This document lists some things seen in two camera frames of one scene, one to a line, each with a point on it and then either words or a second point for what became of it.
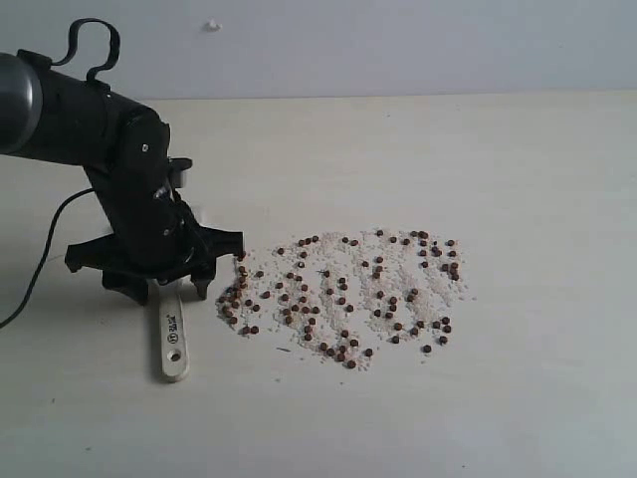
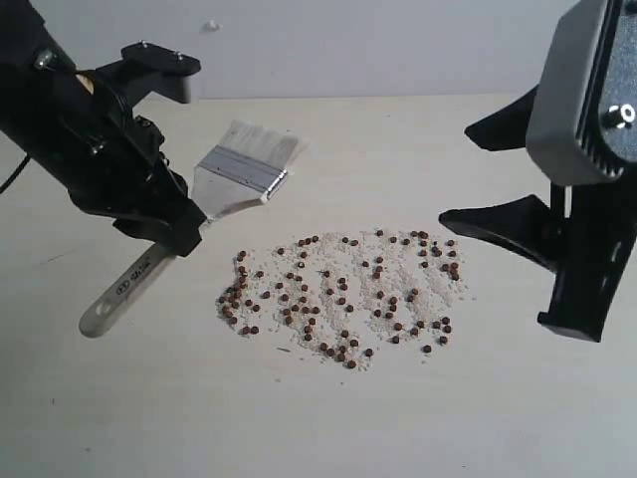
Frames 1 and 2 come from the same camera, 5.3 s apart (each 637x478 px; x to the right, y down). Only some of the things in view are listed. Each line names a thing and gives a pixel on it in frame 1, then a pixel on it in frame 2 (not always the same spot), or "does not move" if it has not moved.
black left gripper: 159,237 -> 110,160
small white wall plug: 212,26 does not move
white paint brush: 175,348 -> 241,168
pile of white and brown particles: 349,296 does not move
